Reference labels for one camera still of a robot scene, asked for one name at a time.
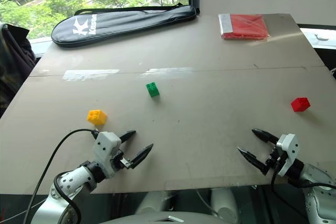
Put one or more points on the green toy brick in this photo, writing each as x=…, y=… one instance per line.
x=153, y=90

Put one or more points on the red toy brick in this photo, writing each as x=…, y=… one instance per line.
x=300, y=104

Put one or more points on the silver robot torso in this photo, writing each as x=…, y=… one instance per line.
x=168, y=218

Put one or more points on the dark jacket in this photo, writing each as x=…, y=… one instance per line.
x=13, y=58

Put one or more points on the black racket bag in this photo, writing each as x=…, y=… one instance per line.
x=118, y=24

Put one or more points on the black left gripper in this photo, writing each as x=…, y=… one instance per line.
x=121, y=161

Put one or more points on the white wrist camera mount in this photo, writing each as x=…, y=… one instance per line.
x=288, y=148
x=105, y=148

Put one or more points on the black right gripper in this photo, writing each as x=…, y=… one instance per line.
x=274, y=159

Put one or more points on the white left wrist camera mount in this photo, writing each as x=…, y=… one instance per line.
x=105, y=148

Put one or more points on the yellow toy brick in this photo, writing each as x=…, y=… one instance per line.
x=96, y=117

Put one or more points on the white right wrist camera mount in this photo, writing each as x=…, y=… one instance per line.
x=288, y=148

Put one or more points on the white rounded cylinder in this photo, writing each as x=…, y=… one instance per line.
x=155, y=202
x=223, y=204

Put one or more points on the red cloth in plastic bag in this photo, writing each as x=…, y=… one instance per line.
x=249, y=27

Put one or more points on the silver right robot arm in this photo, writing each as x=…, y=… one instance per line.
x=316, y=175

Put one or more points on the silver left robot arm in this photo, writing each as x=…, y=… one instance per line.
x=71, y=180

